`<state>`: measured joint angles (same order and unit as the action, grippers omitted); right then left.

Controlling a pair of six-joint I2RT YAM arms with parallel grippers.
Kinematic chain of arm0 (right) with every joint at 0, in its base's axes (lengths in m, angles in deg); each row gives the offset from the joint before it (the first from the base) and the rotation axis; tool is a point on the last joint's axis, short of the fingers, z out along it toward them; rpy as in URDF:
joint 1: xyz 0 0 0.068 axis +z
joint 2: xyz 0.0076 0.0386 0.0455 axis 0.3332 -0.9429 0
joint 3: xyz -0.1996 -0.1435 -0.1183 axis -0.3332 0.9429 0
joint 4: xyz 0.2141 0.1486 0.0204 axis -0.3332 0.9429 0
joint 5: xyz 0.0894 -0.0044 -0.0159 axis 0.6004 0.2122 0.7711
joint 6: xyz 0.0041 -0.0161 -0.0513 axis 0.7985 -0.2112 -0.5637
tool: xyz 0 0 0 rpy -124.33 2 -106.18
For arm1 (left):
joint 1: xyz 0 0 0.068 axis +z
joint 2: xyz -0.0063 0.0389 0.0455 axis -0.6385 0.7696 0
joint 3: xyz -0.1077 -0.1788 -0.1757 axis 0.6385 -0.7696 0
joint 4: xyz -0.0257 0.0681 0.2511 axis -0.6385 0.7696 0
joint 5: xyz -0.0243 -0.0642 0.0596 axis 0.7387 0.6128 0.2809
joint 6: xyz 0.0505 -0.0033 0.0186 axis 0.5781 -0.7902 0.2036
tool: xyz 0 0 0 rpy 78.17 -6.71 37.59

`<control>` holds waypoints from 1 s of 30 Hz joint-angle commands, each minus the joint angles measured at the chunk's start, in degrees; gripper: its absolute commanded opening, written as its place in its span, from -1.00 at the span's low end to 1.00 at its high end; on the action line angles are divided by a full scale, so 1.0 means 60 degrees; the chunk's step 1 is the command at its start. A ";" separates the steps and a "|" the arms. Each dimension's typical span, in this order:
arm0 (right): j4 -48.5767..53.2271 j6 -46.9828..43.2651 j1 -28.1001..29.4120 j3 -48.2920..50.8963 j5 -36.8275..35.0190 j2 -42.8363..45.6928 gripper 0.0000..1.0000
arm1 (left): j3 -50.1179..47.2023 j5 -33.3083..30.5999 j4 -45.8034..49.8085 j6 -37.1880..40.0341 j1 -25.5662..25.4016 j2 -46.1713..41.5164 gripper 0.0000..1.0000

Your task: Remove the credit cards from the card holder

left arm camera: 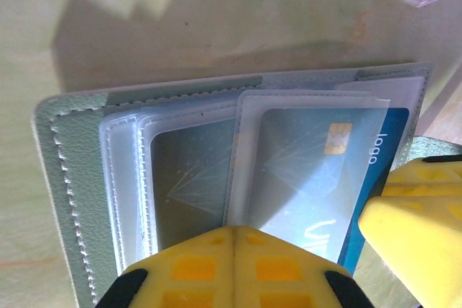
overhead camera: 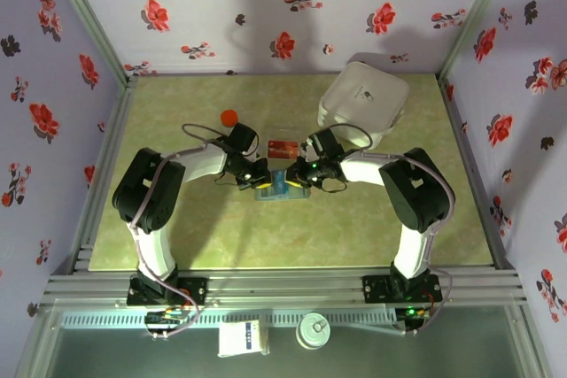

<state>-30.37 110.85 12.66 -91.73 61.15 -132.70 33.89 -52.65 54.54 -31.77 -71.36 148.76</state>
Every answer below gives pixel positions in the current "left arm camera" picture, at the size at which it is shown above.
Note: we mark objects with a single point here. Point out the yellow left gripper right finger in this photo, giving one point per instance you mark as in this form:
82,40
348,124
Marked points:
281,275

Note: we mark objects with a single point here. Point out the green leather card holder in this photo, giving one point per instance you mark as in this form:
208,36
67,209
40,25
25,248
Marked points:
83,163

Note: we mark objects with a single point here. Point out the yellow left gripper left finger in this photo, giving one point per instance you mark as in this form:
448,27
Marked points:
195,275

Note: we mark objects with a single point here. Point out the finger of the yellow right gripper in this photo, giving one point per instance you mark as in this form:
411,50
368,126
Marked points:
415,243
426,181

